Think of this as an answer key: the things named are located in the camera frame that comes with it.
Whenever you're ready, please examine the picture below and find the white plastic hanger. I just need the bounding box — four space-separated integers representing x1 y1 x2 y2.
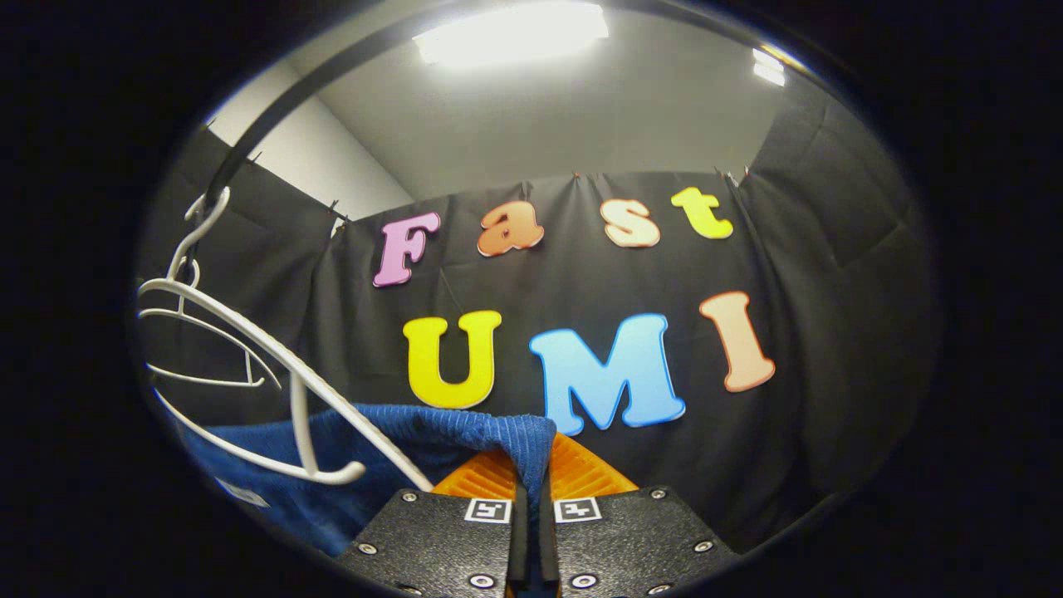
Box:
135 187 434 493
137 257 283 390

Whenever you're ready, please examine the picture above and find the black metal clothes rack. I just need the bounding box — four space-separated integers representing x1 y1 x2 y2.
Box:
202 0 840 213

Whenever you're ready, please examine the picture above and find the large ceiling light panel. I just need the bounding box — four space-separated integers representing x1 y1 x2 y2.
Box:
413 2 610 67

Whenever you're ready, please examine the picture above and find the small ceiling light panel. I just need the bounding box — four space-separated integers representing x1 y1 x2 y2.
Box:
752 47 786 87

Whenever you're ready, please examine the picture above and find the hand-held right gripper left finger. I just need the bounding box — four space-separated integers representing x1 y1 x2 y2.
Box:
335 448 529 598

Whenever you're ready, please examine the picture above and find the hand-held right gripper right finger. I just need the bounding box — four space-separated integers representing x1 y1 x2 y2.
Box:
540 432 740 598

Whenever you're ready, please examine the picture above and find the blue corduroy jacket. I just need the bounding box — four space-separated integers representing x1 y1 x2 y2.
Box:
166 404 557 557

